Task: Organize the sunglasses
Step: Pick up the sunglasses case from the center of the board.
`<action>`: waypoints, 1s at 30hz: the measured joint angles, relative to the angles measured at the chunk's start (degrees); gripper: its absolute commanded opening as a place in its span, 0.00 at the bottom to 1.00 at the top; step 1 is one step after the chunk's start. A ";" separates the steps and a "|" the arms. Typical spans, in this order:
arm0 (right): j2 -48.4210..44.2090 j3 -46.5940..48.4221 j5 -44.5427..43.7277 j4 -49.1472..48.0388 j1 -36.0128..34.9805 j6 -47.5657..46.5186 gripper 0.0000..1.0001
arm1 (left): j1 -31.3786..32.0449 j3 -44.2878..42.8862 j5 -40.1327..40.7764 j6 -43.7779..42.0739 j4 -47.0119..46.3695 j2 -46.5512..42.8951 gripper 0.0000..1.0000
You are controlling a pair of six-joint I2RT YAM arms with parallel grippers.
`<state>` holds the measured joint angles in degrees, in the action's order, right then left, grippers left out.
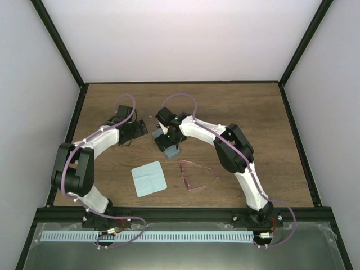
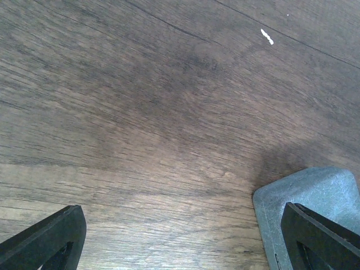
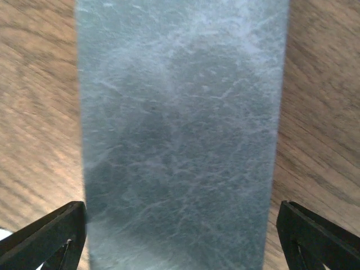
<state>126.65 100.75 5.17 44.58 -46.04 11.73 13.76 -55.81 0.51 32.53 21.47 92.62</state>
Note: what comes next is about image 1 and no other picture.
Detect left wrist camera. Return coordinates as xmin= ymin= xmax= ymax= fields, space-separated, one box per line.
xmin=115 ymin=105 xmax=133 ymax=121

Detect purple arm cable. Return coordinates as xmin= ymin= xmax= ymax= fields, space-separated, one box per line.
xmin=61 ymin=94 xmax=147 ymax=250
xmin=160 ymin=93 xmax=297 ymax=249

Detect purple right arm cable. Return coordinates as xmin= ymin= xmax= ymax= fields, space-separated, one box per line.
xmin=160 ymin=93 xmax=297 ymax=249

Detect black aluminium frame rail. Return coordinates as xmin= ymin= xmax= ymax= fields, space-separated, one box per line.
xmin=34 ymin=206 xmax=335 ymax=223

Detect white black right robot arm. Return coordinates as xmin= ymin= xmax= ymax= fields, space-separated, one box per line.
xmin=156 ymin=112 xmax=273 ymax=227

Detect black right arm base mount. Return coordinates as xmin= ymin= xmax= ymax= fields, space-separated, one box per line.
xmin=231 ymin=208 xmax=284 ymax=230

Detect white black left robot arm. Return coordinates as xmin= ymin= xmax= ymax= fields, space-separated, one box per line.
xmin=51 ymin=120 xmax=148 ymax=227

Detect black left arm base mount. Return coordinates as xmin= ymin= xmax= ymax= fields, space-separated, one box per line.
xmin=82 ymin=206 xmax=132 ymax=230

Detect light blue slotted cable duct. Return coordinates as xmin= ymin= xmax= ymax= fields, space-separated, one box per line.
xmin=40 ymin=231 xmax=254 ymax=243

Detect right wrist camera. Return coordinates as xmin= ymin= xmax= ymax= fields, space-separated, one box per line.
xmin=155 ymin=107 xmax=177 ymax=127

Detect light blue cleaning cloth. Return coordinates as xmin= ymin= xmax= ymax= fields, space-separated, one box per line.
xmin=131 ymin=161 xmax=167 ymax=197

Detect pink transparent sunglasses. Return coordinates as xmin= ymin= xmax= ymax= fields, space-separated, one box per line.
xmin=179 ymin=159 xmax=220 ymax=192

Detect blue-grey glasses case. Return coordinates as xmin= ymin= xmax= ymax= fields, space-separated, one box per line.
xmin=151 ymin=128 xmax=180 ymax=160

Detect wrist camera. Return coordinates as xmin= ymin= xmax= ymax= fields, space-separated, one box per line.
xmin=115 ymin=105 xmax=133 ymax=121
xmin=155 ymin=107 xmax=177 ymax=127

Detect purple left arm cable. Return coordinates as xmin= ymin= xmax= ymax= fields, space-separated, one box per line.
xmin=61 ymin=94 xmax=147 ymax=250

